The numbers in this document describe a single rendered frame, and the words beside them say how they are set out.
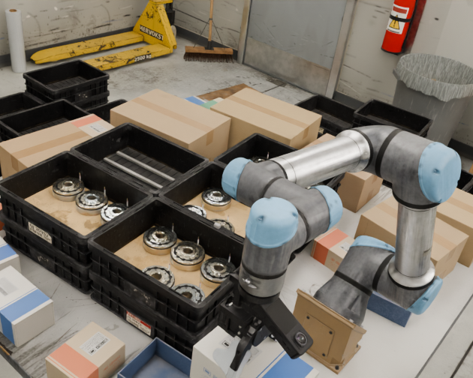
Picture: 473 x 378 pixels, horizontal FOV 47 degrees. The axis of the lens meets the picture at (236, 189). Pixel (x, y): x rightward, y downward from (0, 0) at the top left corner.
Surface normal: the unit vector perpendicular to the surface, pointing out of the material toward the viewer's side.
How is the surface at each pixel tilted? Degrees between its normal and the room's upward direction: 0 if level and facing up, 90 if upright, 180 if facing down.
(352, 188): 90
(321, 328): 90
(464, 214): 0
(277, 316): 27
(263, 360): 0
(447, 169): 79
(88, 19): 90
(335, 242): 0
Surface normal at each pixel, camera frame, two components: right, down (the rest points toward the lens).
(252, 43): -0.63, 0.37
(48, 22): 0.76, 0.44
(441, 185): 0.68, 0.29
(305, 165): 0.59, -0.34
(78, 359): 0.12, -0.82
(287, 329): 0.48, -0.54
